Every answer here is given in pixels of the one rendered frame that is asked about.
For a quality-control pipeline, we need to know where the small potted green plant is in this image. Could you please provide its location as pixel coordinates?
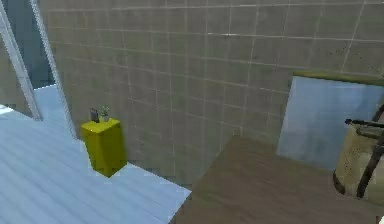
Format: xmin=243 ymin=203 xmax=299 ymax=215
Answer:
xmin=99 ymin=105 xmax=111 ymax=123

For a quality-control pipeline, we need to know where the pale blue wall panel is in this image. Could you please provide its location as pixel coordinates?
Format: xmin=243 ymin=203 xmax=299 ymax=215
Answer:
xmin=276 ymin=75 xmax=384 ymax=172

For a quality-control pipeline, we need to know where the small dark grey object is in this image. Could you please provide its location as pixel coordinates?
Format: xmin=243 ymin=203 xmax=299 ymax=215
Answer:
xmin=89 ymin=107 xmax=101 ymax=124

